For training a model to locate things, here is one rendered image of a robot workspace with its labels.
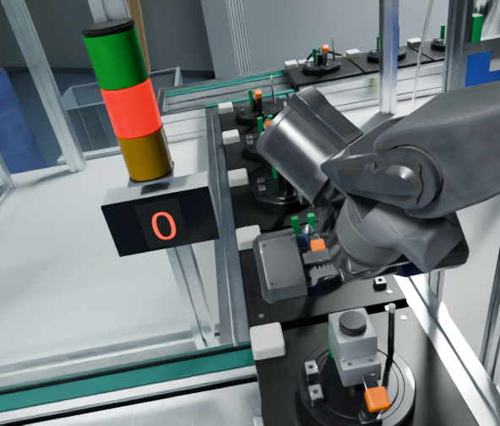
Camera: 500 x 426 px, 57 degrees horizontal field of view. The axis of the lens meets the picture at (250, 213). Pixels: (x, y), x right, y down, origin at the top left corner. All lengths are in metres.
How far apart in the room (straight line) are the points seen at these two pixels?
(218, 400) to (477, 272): 0.54
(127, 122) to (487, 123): 0.34
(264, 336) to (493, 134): 0.48
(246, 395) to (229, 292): 0.18
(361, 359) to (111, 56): 0.40
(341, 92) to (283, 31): 3.26
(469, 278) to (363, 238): 0.65
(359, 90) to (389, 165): 1.42
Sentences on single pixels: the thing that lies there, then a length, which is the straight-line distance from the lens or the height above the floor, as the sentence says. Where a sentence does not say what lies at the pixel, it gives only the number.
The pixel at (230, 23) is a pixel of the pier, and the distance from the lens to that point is 4.85.
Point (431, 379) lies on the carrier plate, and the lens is 0.64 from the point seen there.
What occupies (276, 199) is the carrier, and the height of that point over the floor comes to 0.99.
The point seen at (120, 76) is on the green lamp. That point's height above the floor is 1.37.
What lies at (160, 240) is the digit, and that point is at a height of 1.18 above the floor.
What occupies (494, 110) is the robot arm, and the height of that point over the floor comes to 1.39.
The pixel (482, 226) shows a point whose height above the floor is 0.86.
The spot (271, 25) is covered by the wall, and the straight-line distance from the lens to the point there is 4.94.
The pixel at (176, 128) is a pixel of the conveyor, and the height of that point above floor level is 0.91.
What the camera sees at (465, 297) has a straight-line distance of 0.91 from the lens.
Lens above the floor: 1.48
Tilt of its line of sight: 33 degrees down
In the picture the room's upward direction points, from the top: 10 degrees counter-clockwise
